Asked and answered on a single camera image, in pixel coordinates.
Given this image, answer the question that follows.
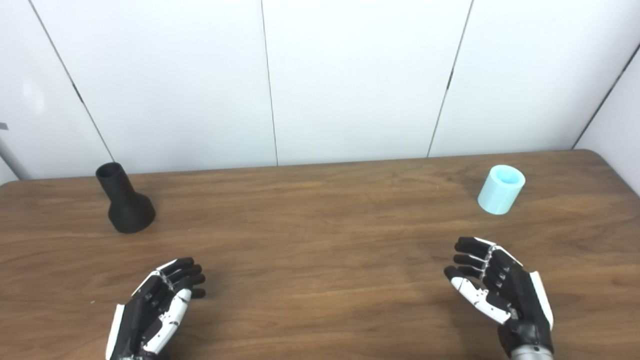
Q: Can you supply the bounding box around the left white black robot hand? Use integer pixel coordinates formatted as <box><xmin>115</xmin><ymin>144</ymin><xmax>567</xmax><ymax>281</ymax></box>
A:
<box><xmin>105</xmin><ymin>257</ymin><xmax>207</xmax><ymax>360</ymax></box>

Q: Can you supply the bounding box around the black funnel-shaped nozzle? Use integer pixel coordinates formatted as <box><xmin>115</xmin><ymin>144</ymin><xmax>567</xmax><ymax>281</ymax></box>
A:
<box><xmin>95</xmin><ymin>162</ymin><xmax>156</xmax><ymax>234</ymax></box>

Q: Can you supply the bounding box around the light-blue cylindrical hose piece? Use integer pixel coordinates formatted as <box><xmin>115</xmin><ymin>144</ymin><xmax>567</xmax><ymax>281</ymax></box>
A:
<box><xmin>477</xmin><ymin>164</ymin><xmax>526</xmax><ymax>216</ymax></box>

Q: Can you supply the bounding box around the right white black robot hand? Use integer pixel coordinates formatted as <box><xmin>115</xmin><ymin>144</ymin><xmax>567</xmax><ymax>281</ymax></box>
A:
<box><xmin>444</xmin><ymin>236</ymin><xmax>555</xmax><ymax>358</ymax></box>

